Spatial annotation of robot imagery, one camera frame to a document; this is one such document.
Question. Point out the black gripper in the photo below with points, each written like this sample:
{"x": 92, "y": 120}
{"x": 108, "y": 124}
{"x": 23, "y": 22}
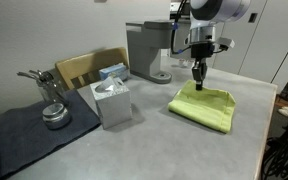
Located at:
{"x": 201, "y": 50}

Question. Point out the yellow microfiber towel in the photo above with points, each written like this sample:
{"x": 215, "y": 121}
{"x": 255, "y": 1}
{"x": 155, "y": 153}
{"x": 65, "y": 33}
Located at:
{"x": 204, "y": 106}

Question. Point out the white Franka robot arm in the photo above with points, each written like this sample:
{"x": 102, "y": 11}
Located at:
{"x": 217, "y": 10}

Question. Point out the small white cup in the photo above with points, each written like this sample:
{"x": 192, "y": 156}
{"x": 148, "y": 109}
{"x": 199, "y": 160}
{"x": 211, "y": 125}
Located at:
{"x": 189, "y": 64}
{"x": 182, "y": 62}

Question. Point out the grey pod coffee machine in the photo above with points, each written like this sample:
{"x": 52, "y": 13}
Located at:
{"x": 144, "y": 50}

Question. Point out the white cabinet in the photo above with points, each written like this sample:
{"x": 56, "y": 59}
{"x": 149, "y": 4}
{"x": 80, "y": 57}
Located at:
{"x": 270, "y": 43}

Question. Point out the light blue wipes box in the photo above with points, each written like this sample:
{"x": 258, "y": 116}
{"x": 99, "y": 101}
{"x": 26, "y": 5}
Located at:
{"x": 112, "y": 70}

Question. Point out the white tissue box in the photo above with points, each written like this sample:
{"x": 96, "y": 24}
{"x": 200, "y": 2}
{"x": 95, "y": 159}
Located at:
{"x": 112, "y": 106}

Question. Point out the black tripod stand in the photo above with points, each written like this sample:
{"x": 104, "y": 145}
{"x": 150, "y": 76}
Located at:
{"x": 280, "y": 153}

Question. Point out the wooden slatted board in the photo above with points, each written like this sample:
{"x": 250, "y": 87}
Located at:
{"x": 84, "y": 65}

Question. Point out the round metal tin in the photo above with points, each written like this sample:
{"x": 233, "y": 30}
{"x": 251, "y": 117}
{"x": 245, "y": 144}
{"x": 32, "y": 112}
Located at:
{"x": 55, "y": 115}

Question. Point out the glass jar with cutlery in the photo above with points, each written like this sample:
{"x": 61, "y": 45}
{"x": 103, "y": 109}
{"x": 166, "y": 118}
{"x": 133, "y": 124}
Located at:
{"x": 50, "y": 91}

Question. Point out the dark blue cloth mat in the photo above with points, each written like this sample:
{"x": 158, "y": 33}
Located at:
{"x": 17, "y": 140}

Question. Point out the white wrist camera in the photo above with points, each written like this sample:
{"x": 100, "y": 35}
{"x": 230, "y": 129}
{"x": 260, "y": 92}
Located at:
{"x": 226, "y": 43}

